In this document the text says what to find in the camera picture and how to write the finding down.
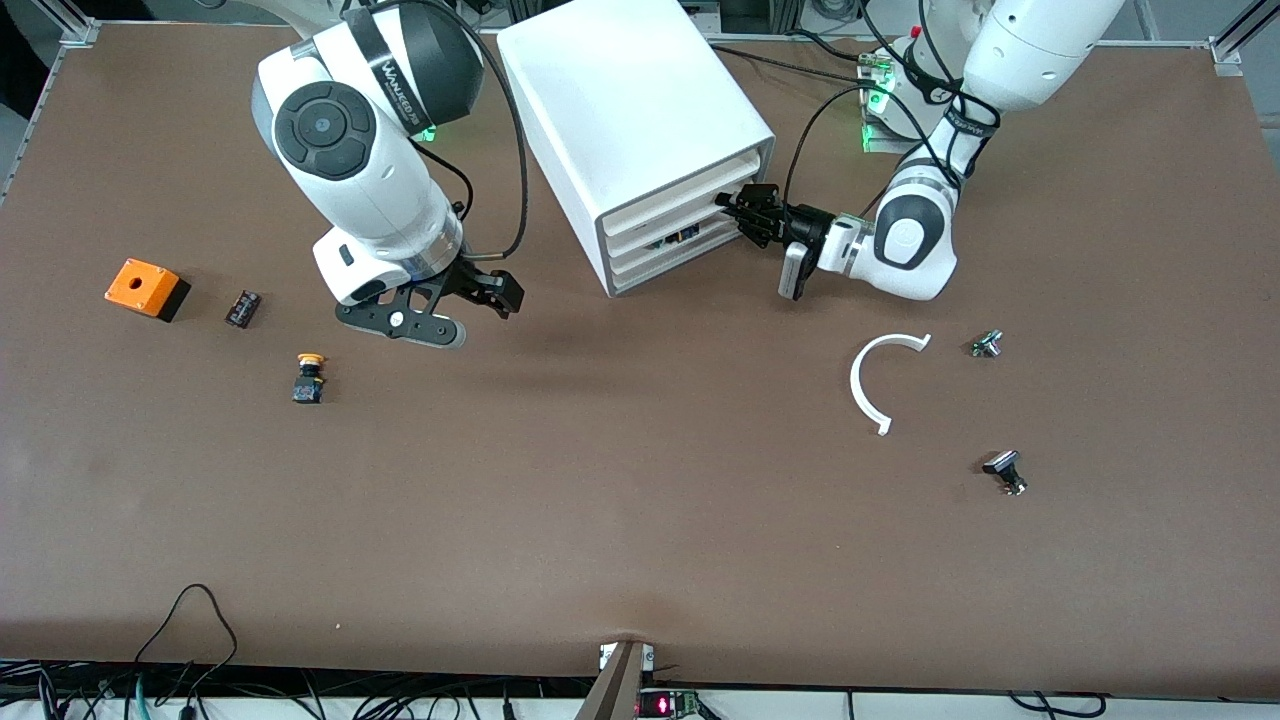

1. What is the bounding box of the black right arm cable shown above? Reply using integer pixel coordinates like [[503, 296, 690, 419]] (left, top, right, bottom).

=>
[[400, 0, 530, 263]]

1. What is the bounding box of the white C-shaped plastic ring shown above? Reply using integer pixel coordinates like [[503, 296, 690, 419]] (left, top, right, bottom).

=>
[[850, 332, 933, 437]]

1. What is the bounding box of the thick black table cable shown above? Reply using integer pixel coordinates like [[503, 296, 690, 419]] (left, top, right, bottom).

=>
[[700, 42, 881, 89]]

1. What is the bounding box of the orange black button enclosure box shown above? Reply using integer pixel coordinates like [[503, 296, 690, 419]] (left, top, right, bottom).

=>
[[104, 258, 191, 323]]

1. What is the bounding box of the thin black table cable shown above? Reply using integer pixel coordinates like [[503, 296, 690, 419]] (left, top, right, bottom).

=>
[[785, 28, 876, 63]]

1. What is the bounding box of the black equipment box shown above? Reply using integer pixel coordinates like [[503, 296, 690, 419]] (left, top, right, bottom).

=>
[[720, 0, 801, 35]]

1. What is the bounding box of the device with red display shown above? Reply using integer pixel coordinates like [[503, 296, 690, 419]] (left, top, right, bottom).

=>
[[638, 688, 701, 720]]

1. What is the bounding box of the yellow push button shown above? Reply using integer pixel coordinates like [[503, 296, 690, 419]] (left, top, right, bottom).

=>
[[292, 352, 328, 405]]

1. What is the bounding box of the grey camera mount bar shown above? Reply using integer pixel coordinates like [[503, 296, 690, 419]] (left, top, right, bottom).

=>
[[575, 640, 646, 720]]

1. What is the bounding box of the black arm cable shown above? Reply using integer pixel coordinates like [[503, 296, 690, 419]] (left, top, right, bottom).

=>
[[400, 0, 530, 263], [785, 0, 1001, 216]]

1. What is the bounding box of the black floor cable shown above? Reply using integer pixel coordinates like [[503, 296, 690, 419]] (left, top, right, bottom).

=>
[[1008, 691, 1107, 718]]

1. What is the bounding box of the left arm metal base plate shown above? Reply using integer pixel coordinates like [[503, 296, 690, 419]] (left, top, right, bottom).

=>
[[862, 50, 926, 154]]

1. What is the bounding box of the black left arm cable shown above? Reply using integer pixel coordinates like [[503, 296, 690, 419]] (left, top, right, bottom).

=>
[[785, 0, 1001, 216]]

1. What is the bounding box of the black looped cable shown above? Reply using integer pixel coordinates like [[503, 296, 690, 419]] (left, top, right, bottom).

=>
[[135, 584, 239, 720]]

